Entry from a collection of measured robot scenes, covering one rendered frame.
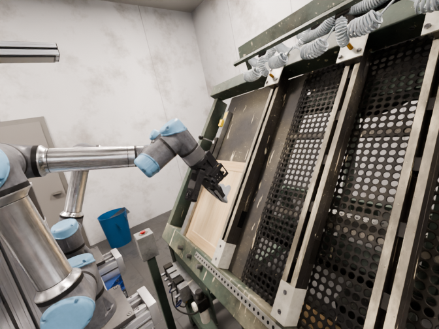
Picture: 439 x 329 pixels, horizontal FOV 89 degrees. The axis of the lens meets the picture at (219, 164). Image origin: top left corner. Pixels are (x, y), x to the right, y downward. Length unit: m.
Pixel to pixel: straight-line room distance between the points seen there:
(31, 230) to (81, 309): 0.24
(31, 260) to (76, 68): 3.89
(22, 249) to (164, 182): 4.02
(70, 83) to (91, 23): 1.07
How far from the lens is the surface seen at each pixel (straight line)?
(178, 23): 5.48
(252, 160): 1.18
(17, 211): 0.72
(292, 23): 1.85
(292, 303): 0.91
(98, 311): 0.97
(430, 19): 1.03
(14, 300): 1.12
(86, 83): 4.41
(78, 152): 0.81
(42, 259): 0.75
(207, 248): 1.38
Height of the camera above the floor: 1.62
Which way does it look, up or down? 12 degrees down
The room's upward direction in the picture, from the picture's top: 12 degrees counter-clockwise
